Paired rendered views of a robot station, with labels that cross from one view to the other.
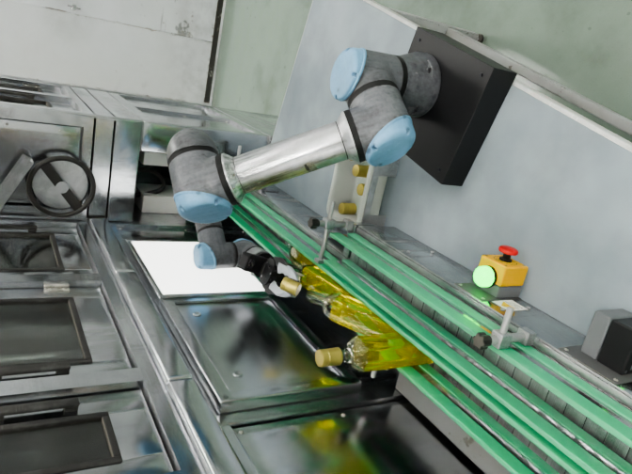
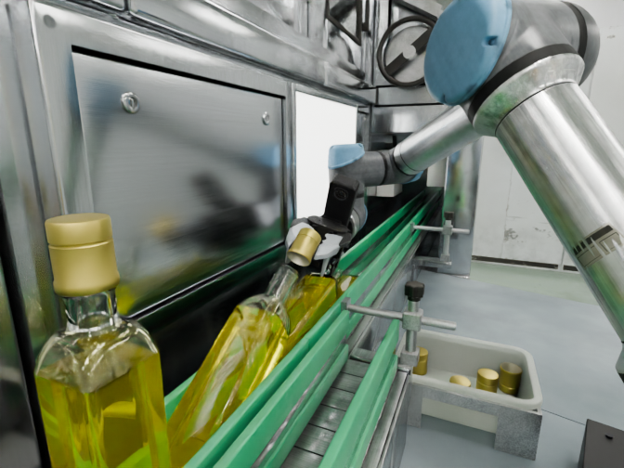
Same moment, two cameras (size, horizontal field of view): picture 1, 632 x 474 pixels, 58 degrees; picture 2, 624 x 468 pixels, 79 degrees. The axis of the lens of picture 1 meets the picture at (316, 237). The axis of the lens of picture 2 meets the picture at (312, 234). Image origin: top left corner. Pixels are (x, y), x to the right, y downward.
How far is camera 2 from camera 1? 90 cm
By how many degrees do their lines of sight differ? 18
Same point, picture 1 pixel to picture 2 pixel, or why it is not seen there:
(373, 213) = (424, 405)
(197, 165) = (554, 21)
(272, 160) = (606, 150)
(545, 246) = not seen: outside the picture
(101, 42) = (492, 172)
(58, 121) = not seen: hidden behind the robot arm
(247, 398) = (41, 73)
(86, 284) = (310, 22)
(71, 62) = not seen: hidden behind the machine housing
